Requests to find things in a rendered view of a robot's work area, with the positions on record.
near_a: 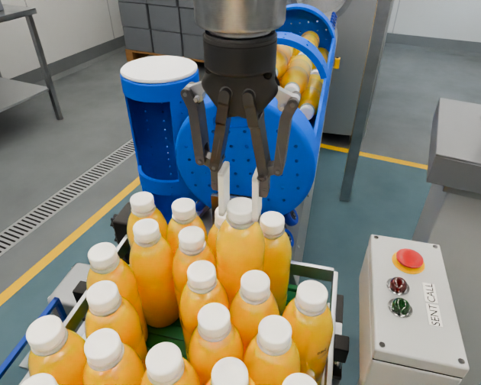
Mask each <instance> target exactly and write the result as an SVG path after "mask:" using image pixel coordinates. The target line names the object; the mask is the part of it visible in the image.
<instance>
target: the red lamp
mask: <svg viewBox="0 0 481 385"><path fill-rule="evenodd" d="M389 285H390V287H391V288H392V289H393V290H395V291H396V292H400V293H402V292H405V291H406V290H407V287H408V284H407V282H406V281H405V280H404V279H403V278H401V277H393V278H392V279H391V280H390V282H389Z"/></svg>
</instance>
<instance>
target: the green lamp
mask: <svg viewBox="0 0 481 385"><path fill-rule="evenodd" d="M391 306H392V309H393V310H394V311H395V312H397V313H398V314H401V315H405V314H408V313H409V311H410V304H409V302H408V301H407V300H406V299H403V298H395V299H394V300H393V301H392V304H391Z"/></svg>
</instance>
